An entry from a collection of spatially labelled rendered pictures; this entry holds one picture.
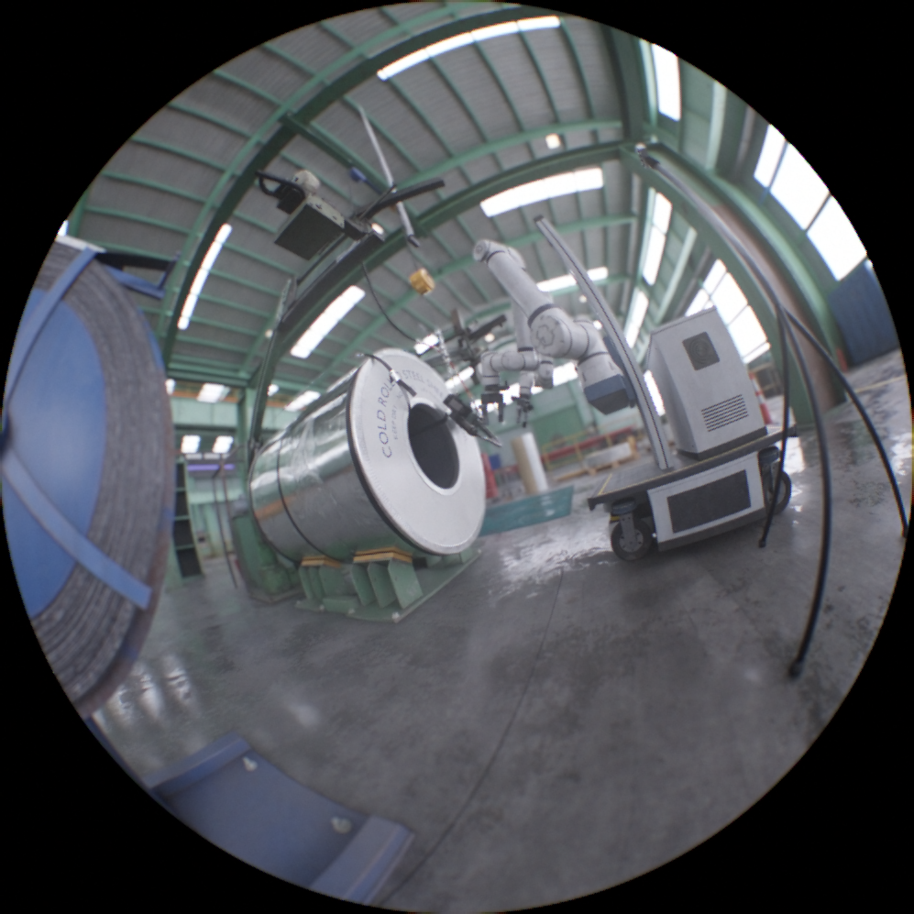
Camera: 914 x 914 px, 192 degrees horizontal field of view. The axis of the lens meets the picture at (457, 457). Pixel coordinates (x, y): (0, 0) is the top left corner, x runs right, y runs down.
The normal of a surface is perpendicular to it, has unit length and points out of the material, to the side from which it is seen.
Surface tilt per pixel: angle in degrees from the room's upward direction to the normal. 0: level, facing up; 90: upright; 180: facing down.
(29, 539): 90
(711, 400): 90
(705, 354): 90
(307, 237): 178
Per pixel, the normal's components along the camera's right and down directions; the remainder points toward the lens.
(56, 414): 0.92, -0.30
